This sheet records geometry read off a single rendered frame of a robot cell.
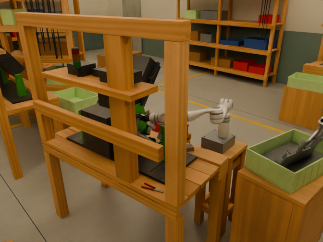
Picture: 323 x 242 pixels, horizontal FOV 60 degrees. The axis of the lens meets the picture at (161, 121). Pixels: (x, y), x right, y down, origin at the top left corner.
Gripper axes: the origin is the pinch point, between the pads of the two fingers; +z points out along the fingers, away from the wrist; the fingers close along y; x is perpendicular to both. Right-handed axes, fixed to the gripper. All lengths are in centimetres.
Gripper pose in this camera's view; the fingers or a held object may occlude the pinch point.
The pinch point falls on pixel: (138, 117)
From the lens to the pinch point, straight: 217.5
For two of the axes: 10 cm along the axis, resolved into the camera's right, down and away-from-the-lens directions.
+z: -7.6, 0.1, 6.5
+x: -2.8, 9.0, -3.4
